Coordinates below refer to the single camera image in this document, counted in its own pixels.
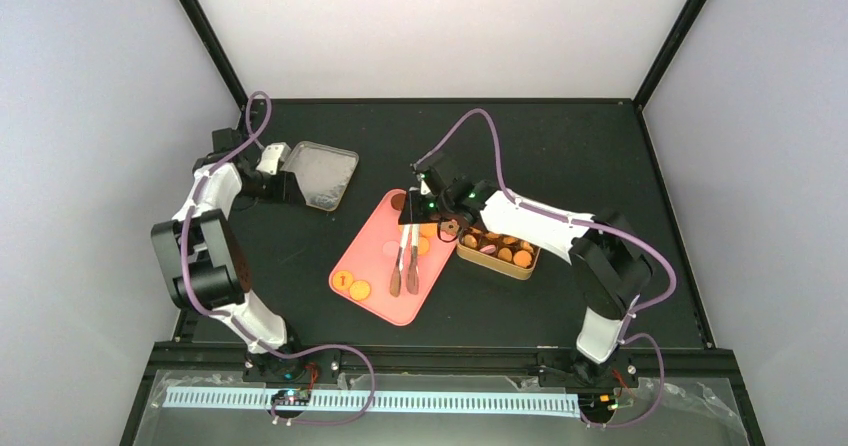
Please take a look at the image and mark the metal tongs white handles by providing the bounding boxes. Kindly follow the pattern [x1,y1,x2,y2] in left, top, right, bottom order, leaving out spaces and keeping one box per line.
[389,224,420,297]

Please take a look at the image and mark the silver metal tin lid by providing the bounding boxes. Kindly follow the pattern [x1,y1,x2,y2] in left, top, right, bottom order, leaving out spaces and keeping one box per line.
[283,141,359,212]

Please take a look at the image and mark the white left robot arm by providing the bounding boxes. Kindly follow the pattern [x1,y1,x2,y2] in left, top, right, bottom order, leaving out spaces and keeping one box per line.
[151,130,302,366]

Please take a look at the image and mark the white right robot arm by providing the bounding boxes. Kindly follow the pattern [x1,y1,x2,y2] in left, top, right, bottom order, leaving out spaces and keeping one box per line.
[399,180,653,385]

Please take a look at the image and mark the dark chocolate round cookie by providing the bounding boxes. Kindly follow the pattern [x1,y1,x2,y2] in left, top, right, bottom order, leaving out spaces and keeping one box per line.
[390,193,406,211]

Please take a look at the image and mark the pink plastic tray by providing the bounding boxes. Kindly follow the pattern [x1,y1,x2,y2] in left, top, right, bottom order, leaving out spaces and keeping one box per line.
[328,189,456,326]

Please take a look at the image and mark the yellow dotted round biscuit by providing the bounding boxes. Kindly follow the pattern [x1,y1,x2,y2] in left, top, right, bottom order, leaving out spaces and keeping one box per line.
[349,280,372,301]

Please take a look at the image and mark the yellow biscuit red cross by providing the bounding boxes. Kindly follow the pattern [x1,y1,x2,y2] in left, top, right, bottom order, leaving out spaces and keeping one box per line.
[330,270,355,291]

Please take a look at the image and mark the gold cookie tin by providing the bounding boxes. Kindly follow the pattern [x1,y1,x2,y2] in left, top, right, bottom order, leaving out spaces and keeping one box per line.
[457,228,541,281]

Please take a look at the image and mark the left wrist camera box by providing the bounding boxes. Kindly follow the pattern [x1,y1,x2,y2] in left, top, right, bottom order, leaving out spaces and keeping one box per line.
[256,142,292,176]

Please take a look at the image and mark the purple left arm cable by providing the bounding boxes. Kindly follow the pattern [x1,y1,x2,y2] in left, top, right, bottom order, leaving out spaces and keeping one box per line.
[178,90,378,428]

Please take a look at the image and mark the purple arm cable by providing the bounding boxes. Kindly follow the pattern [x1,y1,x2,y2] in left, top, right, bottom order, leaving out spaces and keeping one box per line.
[413,107,679,430]
[178,90,378,428]

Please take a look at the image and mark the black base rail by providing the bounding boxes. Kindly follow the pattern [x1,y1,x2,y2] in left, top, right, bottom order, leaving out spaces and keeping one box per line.
[148,342,641,391]

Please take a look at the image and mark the white slotted cable duct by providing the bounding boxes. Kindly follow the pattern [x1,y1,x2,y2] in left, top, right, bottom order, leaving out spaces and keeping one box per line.
[154,386,580,418]

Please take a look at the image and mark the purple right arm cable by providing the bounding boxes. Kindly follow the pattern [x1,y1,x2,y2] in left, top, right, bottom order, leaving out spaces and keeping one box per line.
[413,107,679,430]

